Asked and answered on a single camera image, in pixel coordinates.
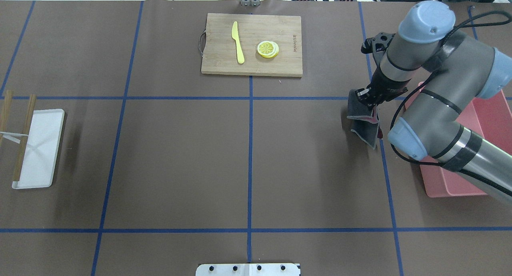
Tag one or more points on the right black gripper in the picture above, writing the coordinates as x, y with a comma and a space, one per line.
383, 86

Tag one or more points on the grey pink cleaning cloth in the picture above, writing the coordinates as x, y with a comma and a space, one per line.
365, 120

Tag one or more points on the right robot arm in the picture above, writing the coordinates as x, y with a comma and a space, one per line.
431, 59

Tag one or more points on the yellow lemon slice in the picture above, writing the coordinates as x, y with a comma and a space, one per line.
268, 49

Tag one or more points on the pink plastic bin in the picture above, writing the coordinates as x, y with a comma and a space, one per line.
429, 128

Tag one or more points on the yellow plastic knife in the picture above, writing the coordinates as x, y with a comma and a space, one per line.
235, 36

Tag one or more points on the white rectangular tray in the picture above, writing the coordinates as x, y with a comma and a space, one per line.
41, 152

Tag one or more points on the wooden rack stick right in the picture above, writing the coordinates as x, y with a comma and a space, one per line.
24, 138

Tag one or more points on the wooden rack stick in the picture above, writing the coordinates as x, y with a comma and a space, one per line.
5, 112
24, 138

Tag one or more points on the wooden rack stick left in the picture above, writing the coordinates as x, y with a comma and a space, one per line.
5, 112

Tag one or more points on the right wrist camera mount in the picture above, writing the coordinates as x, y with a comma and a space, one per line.
377, 45

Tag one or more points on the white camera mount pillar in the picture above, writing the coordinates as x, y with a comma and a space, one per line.
249, 269

